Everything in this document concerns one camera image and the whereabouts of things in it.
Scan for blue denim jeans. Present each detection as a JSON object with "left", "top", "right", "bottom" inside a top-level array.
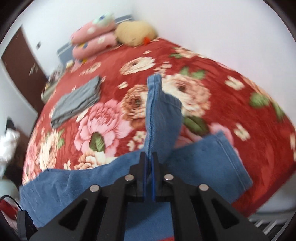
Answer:
[{"left": 20, "top": 74, "right": 252, "bottom": 240}]

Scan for red cylindrical object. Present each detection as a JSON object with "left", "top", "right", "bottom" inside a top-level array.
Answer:
[{"left": 1, "top": 198, "right": 20, "bottom": 220}]

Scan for white puffy jacket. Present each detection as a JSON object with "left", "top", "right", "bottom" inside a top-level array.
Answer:
[{"left": 0, "top": 128, "right": 20, "bottom": 179}]

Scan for black garment on chair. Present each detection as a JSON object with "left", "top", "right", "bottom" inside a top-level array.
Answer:
[{"left": 6, "top": 117, "right": 16, "bottom": 131}]

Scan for red floral bed blanket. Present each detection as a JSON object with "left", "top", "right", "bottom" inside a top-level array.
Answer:
[{"left": 21, "top": 38, "right": 295, "bottom": 215}]

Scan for folded grey pants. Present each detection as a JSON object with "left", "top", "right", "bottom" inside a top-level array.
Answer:
[{"left": 51, "top": 76, "right": 102, "bottom": 128}]

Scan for pale green nightstand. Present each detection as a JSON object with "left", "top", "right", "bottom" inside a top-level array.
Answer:
[{"left": 41, "top": 76, "right": 61, "bottom": 104}]

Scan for grey bed headboard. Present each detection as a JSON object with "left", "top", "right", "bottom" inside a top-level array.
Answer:
[{"left": 57, "top": 15, "right": 134, "bottom": 67}]

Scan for dark brown wooden door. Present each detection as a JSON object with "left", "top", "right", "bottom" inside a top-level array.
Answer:
[{"left": 1, "top": 28, "right": 47, "bottom": 113}]

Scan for lower pink floral quilt roll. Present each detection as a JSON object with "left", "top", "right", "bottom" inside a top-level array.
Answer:
[{"left": 72, "top": 32, "right": 117, "bottom": 60}]

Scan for pink floral quilt roll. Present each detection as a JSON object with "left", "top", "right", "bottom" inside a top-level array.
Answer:
[
  {"left": 72, "top": 32, "right": 117, "bottom": 60},
  {"left": 70, "top": 13, "right": 115, "bottom": 45}
]

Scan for tan duck plush pillow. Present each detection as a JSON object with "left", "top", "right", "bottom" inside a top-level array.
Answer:
[{"left": 115, "top": 21, "right": 158, "bottom": 47}]

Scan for upper pink floral quilt roll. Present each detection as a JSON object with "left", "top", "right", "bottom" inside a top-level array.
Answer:
[{"left": 70, "top": 13, "right": 115, "bottom": 45}]

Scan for black cable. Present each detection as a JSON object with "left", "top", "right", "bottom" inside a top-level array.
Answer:
[{"left": 0, "top": 195, "right": 24, "bottom": 212}]

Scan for silver door handle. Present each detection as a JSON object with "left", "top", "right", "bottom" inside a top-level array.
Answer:
[{"left": 29, "top": 63, "right": 39, "bottom": 76}]

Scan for black wall switch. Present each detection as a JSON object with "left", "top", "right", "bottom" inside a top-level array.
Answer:
[{"left": 36, "top": 42, "right": 41, "bottom": 50}]

